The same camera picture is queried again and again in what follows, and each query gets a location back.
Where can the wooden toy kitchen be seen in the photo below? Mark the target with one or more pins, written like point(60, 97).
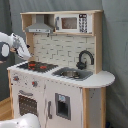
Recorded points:
point(87, 97)

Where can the red stove knob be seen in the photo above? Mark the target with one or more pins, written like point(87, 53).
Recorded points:
point(15, 78)
point(34, 83)

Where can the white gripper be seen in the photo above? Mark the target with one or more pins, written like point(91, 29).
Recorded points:
point(20, 47)

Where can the small metal pot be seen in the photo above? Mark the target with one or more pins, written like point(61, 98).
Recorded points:
point(70, 74)

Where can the grey cabinet door handle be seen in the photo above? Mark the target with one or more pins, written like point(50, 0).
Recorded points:
point(49, 110)

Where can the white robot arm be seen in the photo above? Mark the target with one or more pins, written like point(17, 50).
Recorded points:
point(6, 43)

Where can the white toy microwave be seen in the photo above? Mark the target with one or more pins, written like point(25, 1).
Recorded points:
point(73, 23)

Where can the grey range hood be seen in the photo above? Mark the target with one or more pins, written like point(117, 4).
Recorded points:
point(40, 24)

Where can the grey toy sink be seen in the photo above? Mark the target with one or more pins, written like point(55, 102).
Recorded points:
point(83, 73)

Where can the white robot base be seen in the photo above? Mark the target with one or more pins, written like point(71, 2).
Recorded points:
point(25, 121)

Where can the black toy faucet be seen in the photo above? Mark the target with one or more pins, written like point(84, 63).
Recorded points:
point(82, 64)

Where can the toy oven door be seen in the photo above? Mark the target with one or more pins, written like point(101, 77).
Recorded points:
point(27, 104)

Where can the right red stove knob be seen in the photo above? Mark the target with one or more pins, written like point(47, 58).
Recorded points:
point(34, 83)

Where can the left red stove knob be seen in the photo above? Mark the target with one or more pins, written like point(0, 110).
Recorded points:
point(15, 78)

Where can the grey ice dispenser panel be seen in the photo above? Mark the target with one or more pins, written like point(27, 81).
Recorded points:
point(63, 107)

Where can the black toy stovetop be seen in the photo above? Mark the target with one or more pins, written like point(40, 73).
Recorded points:
point(38, 66)

